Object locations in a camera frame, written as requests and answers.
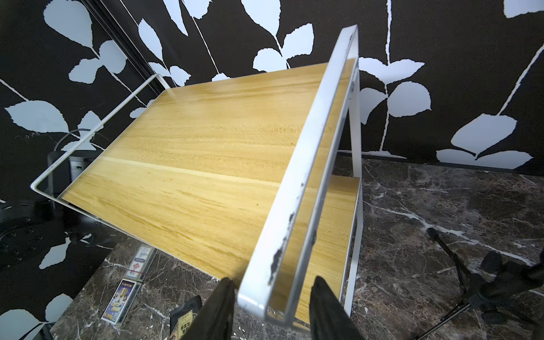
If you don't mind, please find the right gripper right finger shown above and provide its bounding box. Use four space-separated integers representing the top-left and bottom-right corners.
309 276 364 340

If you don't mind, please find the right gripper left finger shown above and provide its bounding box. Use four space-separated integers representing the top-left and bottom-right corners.
181 278 235 340

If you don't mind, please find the yellow label tea bag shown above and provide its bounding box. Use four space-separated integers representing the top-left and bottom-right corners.
169 296 202 340

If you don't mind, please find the wooden two-tier metal shelf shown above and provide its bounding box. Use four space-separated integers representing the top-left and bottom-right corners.
48 25 364 333

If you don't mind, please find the red white card on floor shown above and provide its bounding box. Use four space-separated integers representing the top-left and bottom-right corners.
124 245 157 282

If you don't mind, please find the colourful card on floor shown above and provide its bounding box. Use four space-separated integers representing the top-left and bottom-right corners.
101 279 141 325

